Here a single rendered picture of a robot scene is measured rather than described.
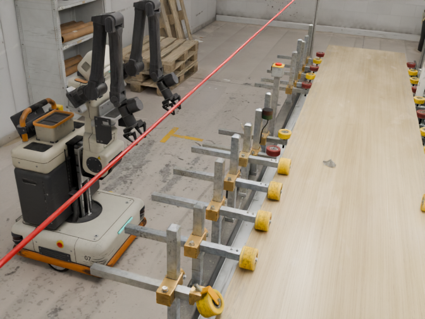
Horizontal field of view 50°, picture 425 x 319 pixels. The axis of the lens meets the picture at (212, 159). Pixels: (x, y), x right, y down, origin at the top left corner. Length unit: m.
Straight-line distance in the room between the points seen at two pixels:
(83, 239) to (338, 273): 1.66
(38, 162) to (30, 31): 2.24
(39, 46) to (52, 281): 2.47
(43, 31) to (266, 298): 3.64
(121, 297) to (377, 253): 1.60
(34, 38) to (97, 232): 2.39
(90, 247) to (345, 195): 1.51
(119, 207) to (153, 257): 0.41
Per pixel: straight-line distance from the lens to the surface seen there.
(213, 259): 2.07
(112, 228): 2.98
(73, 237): 2.95
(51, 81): 4.83
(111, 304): 2.89
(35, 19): 4.74
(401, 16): 10.18
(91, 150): 2.74
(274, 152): 2.55
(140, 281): 1.59
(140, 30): 2.68
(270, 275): 1.72
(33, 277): 3.17
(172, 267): 1.54
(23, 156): 2.83
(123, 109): 2.35
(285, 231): 1.94
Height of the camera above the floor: 2.04
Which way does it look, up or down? 28 degrees down
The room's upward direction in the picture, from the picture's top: 3 degrees clockwise
